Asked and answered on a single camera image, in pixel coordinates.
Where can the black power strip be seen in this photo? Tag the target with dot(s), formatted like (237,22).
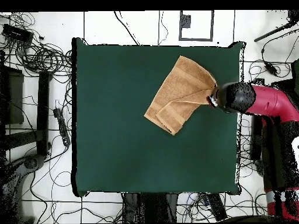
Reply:
(62,128)

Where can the black upright post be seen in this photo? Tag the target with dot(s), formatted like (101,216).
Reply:
(43,112)
(256,137)

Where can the black rectangular box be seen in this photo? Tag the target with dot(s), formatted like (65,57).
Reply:
(17,33)

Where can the black power adapter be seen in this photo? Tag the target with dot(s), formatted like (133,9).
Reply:
(271,68)

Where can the black flat bar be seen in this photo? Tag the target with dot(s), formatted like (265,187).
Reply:
(217,206)

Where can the grey square floor frame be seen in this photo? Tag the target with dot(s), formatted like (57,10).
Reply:
(212,25)

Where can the black stand base foot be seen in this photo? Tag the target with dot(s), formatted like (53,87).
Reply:
(30,162)

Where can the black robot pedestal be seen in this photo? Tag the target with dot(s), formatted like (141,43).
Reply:
(151,207)

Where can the dark flat panel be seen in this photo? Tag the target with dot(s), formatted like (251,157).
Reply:
(15,98)

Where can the tan terry towel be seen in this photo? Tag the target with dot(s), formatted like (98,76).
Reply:
(182,93)

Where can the black rod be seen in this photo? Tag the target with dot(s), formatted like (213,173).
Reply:
(275,31)

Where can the dark green table cloth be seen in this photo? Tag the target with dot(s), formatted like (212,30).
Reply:
(116,116)

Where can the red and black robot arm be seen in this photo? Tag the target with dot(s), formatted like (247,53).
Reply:
(268,102)

